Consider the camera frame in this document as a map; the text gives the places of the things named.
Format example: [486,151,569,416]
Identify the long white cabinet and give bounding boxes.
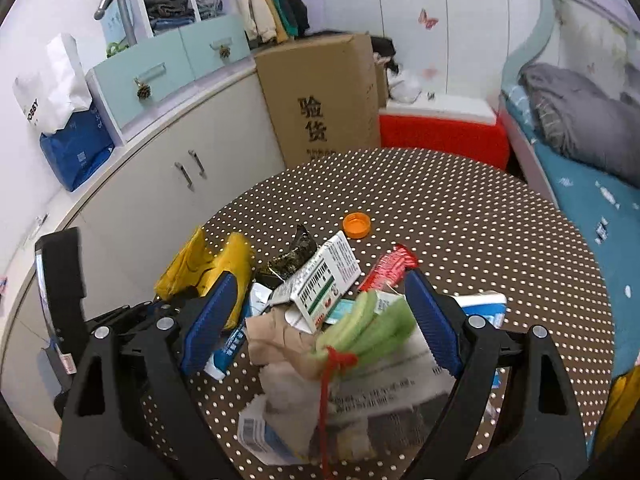
[1,63,284,445]

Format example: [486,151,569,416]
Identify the blue white tube package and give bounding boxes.
[204,283,272,380]

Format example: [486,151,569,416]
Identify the white blue carton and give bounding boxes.
[454,292,506,328]

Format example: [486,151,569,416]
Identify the yellow garment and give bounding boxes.
[593,365,640,457]

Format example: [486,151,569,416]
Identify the white barcode package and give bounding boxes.
[238,362,320,466]

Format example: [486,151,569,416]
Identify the blue plastic package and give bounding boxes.
[39,105,115,192]

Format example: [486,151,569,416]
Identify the yellow crumpled wrapper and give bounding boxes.
[154,228,254,330]

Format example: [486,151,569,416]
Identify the crumpled beige tissue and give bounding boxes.
[246,307,324,380]

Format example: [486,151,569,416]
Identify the red snack wrapper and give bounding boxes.
[358,244,419,292]

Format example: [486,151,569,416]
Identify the brown polka dot tablecloth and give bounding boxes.
[141,147,616,480]

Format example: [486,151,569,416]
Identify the white paper shopping bag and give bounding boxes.
[12,32,92,136]

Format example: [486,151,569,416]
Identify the dark green snack wrapper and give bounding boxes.
[255,224,318,289]

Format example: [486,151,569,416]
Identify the teal drawer unit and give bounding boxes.
[87,14,250,145]

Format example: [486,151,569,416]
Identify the white green medicine box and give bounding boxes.
[268,231,361,334]

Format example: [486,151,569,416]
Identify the teal bed mattress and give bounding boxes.
[499,84,640,377]

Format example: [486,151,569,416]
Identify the orange bottle cap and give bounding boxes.
[342,211,371,240]

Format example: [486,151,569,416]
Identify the red white storage box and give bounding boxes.
[378,94,511,171]

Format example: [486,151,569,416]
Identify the grey folded blanket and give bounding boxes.
[521,63,639,186]

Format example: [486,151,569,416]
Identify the metal stair handrail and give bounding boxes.
[93,0,137,47]

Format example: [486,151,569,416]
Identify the large cardboard box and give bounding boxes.
[255,34,381,168]

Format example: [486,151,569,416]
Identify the white plastic bag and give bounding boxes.
[387,68,423,104]

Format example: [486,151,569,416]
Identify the hanging clothes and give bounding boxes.
[235,0,310,48]

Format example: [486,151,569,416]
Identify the green foam pieces red string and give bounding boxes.
[312,288,418,476]

